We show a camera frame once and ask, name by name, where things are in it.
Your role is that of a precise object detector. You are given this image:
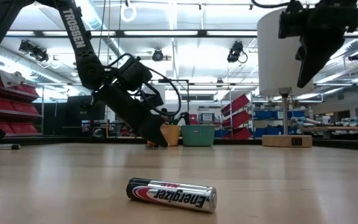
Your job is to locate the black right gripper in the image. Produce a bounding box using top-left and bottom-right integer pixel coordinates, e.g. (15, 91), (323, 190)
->
(295, 0), (358, 89)

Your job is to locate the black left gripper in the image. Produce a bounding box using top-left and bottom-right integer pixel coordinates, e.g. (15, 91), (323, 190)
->
(96, 82), (169, 148)

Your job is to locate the silver Energizer battery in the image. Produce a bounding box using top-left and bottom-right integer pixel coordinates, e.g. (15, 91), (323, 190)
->
(0, 143), (22, 151)
(126, 177), (218, 214)

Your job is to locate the yellow plastic bin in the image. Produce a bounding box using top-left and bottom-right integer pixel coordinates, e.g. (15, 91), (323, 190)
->
(160, 124), (181, 147)

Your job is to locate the white shade wooden base lamp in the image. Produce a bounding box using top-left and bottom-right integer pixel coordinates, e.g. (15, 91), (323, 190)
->
(256, 7), (315, 148)

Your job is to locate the teal plastic bin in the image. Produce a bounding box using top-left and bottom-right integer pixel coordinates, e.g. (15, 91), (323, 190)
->
(180, 124), (216, 147)

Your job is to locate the blue bin shelf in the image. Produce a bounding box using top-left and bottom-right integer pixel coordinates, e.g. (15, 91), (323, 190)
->
(252, 108), (307, 136)

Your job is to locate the red bin storage rack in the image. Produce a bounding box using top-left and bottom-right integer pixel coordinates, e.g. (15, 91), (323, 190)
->
(221, 93), (253, 140)
(0, 70), (43, 138)

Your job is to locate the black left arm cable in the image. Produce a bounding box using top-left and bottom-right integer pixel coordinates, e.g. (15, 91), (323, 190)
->
(135, 67), (183, 118)

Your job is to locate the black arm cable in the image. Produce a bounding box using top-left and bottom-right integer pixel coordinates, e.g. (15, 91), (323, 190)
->
(135, 67), (183, 118)
(250, 0), (291, 9)

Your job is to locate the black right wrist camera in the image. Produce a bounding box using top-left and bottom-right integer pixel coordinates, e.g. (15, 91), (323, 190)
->
(278, 1), (306, 40)

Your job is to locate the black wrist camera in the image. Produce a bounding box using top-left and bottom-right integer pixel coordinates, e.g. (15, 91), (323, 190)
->
(278, 1), (306, 40)
(116, 55), (154, 93)

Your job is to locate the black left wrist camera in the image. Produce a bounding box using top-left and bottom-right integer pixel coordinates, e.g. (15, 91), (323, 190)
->
(116, 55), (154, 93)

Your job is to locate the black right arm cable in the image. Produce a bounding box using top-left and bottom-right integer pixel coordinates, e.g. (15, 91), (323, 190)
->
(250, 0), (291, 9)

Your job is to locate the black ceiling camera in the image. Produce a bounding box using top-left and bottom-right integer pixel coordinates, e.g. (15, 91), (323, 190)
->
(19, 39), (50, 63)
(227, 40), (249, 64)
(152, 48), (165, 62)

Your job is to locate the black aluminium table frame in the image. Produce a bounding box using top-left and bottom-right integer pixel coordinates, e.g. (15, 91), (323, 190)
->
(0, 136), (358, 152)

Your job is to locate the white hanging ring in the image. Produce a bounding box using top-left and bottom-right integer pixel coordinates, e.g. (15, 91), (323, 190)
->
(120, 2), (137, 23)

